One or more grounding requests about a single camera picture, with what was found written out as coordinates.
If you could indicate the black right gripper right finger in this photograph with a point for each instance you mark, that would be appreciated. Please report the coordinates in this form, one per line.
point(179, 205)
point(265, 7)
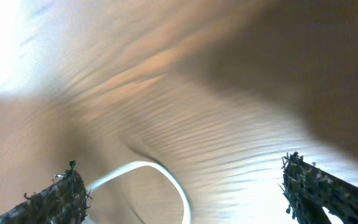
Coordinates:
point(309, 190)

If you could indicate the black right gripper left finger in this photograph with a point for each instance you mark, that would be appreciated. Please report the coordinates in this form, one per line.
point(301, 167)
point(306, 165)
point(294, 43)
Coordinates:
point(63, 202)

